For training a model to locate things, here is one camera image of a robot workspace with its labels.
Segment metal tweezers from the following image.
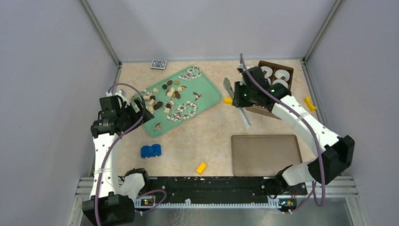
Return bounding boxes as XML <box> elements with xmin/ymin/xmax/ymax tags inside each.
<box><xmin>223</xmin><ymin>77</ymin><xmax>252</xmax><ymax>130</ymax></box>

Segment brown chocolate box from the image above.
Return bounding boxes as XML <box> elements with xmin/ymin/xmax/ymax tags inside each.
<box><xmin>245</xmin><ymin>60</ymin><xmax>294</xmax><ymax>120</ymax></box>

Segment green plastic tray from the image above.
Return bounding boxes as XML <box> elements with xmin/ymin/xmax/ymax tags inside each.
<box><xmin>141</xmin><ymin>65</ymin><xmax>222</xmax><ymax>138</ymax></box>

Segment tan box lid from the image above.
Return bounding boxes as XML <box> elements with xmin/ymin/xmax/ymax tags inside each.
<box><xmin>231</xmin><ymin>134</ymin><xmax>303</xmax><ymax>177</ymax></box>

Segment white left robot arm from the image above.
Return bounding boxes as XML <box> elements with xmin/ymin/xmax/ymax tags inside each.
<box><xmin>82</xmin><ymin>90</ymin><xmax>154</xmax><ymax>226</ymax></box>

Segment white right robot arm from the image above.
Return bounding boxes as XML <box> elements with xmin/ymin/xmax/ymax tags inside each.
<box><xmin>232</xmin><ymin>64</ymin><xmax>355</xmax><ymax>194</ymax></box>

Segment yellow block near tray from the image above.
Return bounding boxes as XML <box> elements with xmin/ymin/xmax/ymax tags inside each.
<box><xmin>223</xmin><ymin>97</ymin><xmax>233</xmax><ymax>105</ymax></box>

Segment white cup top left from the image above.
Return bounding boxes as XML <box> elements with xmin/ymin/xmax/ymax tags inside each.
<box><xmin>261</xmin><ymin>66</ymin><xmax>273</xmax><ymax>78</ymax></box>

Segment white cup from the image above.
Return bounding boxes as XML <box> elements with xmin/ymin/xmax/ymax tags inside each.
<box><xmin>274</xmin><ymin>69</ymin><xmax>290</xmax><ymax>81</ymax></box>
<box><xmin>272</xmin><ymin>79</ymin><xmax>288</xmax><ymax>89</ymax></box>
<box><xmin>261</xmin><ymin>66</ymin><xmax>273</xmax><ymax>78</ymax></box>

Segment white cup middle right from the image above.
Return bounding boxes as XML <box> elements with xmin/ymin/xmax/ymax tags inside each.
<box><xmin>272</xmin><ymin>79</ymin><xmax>288</xmax><ymax>89</ymax></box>

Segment white cup top right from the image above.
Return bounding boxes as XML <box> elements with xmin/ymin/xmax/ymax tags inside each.
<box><xmin>274</xmin><ymin>69</ymin><xmax>290</xmax><ymax>81</ymax></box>

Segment blue toy car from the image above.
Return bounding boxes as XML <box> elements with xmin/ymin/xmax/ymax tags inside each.
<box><xmin>141</xmin><ymin>144</ymin><xmax>162</xmax><ymax>159</ymax></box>

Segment yellow block right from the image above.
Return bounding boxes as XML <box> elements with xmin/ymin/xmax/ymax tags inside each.
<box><xmin>304</xmin><ymin>97</ymin><xmax>317</xmax><ymax>112</ymax></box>

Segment playing card deck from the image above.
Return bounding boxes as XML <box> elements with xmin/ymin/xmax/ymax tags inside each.
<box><xmin>150</xmin><ymin>59</ymin><xmax>168</xmax><ymax>70</ymax></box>

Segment yellow block front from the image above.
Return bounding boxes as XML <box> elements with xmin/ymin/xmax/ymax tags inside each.
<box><xmin>196</xmin><ymin>162</ymin><xmax>207</xmax><ymax>175</ymax></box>

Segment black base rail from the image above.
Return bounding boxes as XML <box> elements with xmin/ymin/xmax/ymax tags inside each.
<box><xmin>139</xmin><ymin>177</ymin><xmax>308</xmax><ymax>204</ymax></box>

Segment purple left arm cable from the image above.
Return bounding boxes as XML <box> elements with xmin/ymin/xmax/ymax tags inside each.
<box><xmin>93</xmin><ymin>82</ymin><xmax>168</xmax><ymax>226</ymax></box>

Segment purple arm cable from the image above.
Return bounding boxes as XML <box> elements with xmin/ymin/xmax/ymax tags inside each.
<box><xmin>93</xmin><ymin>82</ymin><xmax>168</xmax><ymax>226</ymax></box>
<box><xmin>239</xmin><ymin>53</ymin><xmax>327</xmax><ymax>214</ymax></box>

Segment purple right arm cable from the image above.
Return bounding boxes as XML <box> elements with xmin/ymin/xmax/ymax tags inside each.
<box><xmin>239</xmin><ymin>53</ymin><xmax>327</xmax><ymax>214</ymax></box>

